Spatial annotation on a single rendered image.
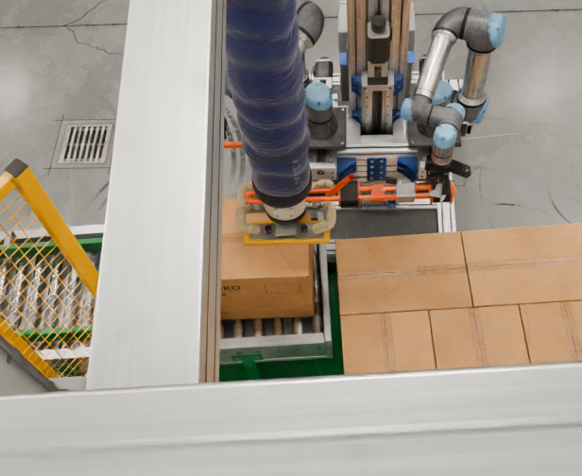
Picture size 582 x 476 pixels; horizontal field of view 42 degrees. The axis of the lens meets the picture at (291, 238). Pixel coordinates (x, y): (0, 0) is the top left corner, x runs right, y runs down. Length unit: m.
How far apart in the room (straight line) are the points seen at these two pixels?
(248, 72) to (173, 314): 1.61
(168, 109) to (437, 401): 0.47
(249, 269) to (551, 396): 2.67
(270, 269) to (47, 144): 2.35
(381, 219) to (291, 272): 1.10
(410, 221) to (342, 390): 3.60
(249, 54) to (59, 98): 3.21
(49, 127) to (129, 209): 4.38
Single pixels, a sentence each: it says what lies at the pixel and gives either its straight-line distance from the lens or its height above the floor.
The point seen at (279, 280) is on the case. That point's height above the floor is 0.92.
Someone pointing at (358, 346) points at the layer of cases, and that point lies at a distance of 3.36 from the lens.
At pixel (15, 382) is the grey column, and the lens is 1.86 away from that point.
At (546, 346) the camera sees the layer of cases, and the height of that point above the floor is 0.54.
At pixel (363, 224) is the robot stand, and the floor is 0.21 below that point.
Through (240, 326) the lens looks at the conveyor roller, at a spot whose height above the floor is 0.55.
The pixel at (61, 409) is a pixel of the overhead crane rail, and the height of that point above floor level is 3.21.
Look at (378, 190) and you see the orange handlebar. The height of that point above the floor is 1.25.
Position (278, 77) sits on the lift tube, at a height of 2.00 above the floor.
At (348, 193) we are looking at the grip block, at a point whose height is 1.25.
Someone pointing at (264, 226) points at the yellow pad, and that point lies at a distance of 2.98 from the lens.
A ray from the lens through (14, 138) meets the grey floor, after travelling 5.17.
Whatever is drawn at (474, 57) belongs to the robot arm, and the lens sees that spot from 2.99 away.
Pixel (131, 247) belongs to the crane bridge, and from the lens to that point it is 0.73.
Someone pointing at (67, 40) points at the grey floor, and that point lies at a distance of 5.63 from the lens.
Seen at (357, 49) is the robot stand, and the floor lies 1.37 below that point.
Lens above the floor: 3.65
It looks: 59 degrees down
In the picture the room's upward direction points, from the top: 9 degrees counter-clockwise
